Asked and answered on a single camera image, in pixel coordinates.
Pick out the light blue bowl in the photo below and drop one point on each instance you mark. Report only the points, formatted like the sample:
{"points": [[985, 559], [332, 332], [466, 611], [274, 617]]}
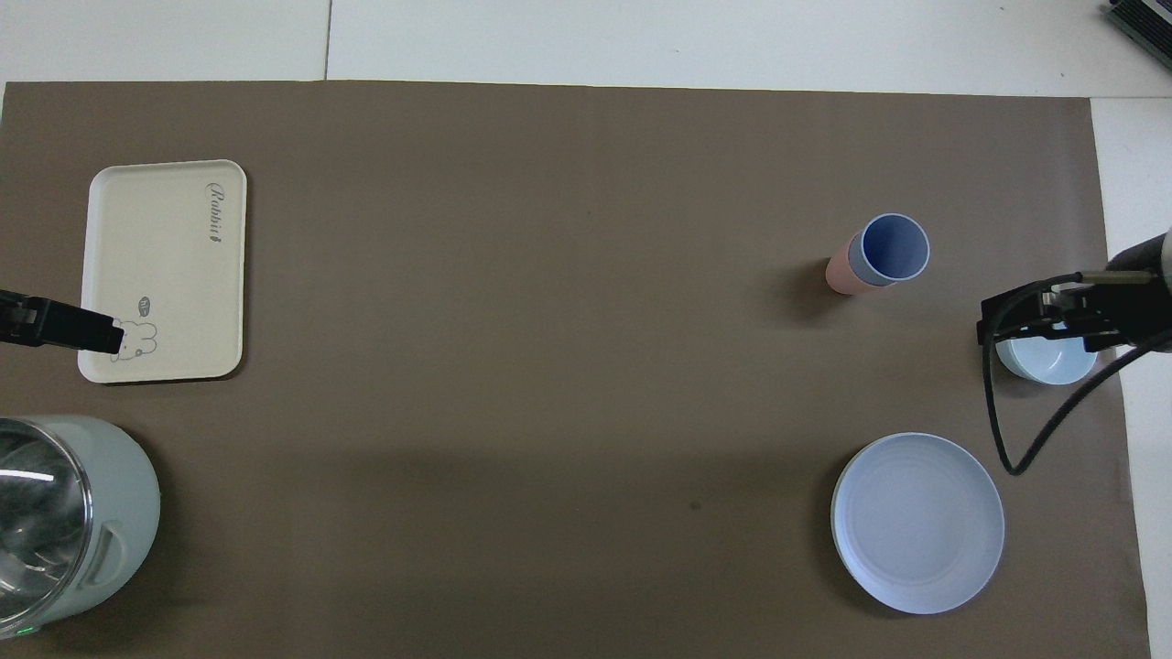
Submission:
{"points": [[1044, 363]]}

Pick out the blue plastic cup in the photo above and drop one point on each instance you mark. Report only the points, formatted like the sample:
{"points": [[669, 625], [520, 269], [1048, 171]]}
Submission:
{"points": [[893, 247]]}

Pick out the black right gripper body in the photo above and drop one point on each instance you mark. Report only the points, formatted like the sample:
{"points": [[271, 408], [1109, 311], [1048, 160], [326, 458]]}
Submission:
{"points": [[1135, 307]]}

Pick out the pale green electric pot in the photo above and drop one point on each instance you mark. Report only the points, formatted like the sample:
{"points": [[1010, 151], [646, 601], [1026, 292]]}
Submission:
{"points": [[128, 513]]}

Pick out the cream rabbit print tray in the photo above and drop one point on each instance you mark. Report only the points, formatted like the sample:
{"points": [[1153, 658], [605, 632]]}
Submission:
{"points": [[165, 265]]}

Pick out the brown paper table mat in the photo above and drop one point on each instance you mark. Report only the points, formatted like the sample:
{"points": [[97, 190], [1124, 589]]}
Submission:
{"points": [[549, 366]]}

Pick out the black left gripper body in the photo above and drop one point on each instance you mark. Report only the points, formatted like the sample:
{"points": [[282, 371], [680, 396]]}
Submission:
{"points": [[16, 318]]}

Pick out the pink plastic cup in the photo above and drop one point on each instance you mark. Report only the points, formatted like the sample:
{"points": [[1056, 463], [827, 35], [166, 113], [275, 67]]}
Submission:
{"points": [[838, 273]]}

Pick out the light blue plate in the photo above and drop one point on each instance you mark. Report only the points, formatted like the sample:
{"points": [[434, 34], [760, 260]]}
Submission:
{"points": [[916, 522]]}

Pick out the grey ribbed device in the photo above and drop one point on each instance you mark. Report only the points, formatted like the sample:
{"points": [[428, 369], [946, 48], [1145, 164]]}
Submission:
{"points": [[1144, 23]]}

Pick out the glass pot lid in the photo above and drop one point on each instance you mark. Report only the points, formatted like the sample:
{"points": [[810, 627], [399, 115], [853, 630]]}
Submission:
{"points": [[41, 522]]}

